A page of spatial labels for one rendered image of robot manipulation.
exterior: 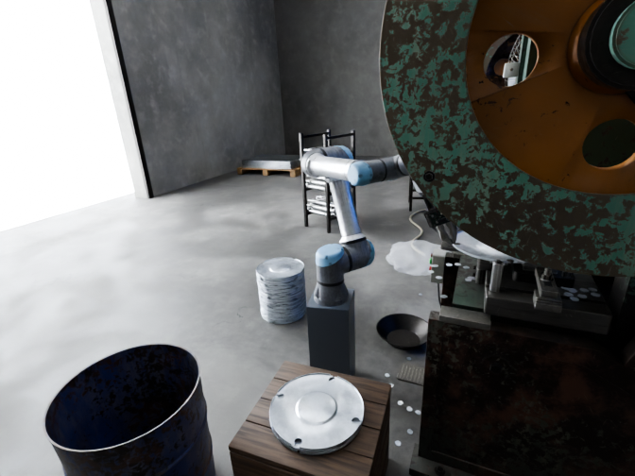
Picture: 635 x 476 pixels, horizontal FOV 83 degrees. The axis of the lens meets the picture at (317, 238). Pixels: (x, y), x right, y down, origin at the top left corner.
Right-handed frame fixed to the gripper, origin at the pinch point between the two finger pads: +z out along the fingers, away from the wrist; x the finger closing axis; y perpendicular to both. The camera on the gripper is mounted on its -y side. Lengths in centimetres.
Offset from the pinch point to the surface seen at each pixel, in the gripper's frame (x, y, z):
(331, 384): -48, 33, 25
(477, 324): 1.8, 23.4, 18.4
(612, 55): 40, 48, -37
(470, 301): 0.2, 13.0, 16.6
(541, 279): 21.0, 13.9, 13.9
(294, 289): -102, -47, 17
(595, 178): 36, 37, -16
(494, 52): 38, -136, -55
